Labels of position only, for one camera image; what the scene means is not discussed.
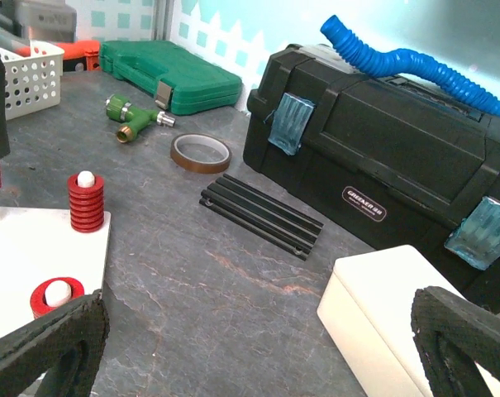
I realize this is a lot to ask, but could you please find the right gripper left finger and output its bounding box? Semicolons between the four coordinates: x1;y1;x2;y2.
0;289;110;396

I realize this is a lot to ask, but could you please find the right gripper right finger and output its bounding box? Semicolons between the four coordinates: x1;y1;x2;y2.
411;286;500;396

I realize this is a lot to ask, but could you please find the red spring three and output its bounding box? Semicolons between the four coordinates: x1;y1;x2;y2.
30;277;84;319

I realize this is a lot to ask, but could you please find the red spring two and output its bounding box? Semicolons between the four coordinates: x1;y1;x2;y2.
67;174;104;233

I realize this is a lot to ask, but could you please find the black aluminium extrusion block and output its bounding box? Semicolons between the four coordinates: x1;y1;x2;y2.
199;174;323;261

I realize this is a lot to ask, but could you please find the white spring tray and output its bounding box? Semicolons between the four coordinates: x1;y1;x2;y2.
316;244;500;397

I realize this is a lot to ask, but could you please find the white perforated basket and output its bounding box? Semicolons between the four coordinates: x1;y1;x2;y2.
0;40;64;121

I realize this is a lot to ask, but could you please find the green small tool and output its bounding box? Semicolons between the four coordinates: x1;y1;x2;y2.
105;94;176;144

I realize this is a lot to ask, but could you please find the black toolbox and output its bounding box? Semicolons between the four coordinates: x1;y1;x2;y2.
241;43;500;315

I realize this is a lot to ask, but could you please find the green plastic case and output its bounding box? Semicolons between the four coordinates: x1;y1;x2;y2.
99;41;242;116

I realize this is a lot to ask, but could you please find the brown tape roll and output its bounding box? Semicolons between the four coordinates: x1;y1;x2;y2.
170;133;231;174

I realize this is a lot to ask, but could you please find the white peg base plate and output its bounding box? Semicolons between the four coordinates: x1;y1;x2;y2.
0;207;111;338

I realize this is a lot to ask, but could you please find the blue corrugated hose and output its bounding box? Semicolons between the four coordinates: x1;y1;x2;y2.
319;14;500;125

